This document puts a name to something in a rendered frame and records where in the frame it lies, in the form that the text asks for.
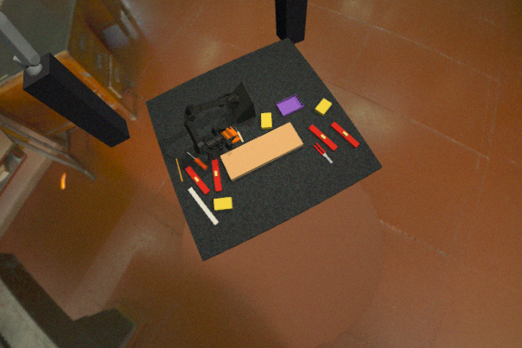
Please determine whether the white flat bar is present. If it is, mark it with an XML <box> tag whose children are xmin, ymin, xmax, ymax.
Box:
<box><xmin>188</xmin><ymin>187</ymin><xmax>219</xmax><ymax>225</ymax></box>

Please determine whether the yellow flat block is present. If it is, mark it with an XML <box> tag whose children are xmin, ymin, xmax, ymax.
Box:
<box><xmin>261</xmin><ymin>112</ymin><xmax>272</xmax><ymax>130</ymax></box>
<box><xmin>315</xmin><ymin>99</ymin><xmax>332</xmax><ymax>116</ymax></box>
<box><xmin>213</xmin><ymin>197</ymin><xmax>233</xmax><ymax>211</ymax></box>

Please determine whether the red flat bar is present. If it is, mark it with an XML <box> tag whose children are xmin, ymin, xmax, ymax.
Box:
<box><xmin>309</xmin><ymin>124</ymin><xmax>338</xmax><ymax>151</ymax></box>
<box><xmin>185</xmin><ymin>166</ymin><xmax>210</xmax><ymax>194</ymax></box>
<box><xmin>212</xmin><ymin>159</ymin><xmax>223</xmax><ymax>192</ymax></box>
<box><xmin>330</xmin><ymin>122</ymin><xmax>360</xmax><ymax>148</ymax></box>

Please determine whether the purple shallow tray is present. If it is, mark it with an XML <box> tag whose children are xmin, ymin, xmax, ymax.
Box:
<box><xmin>276</xmin><ymin>94</ymin><xmax>303</xmax><ymax>117</ymax></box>

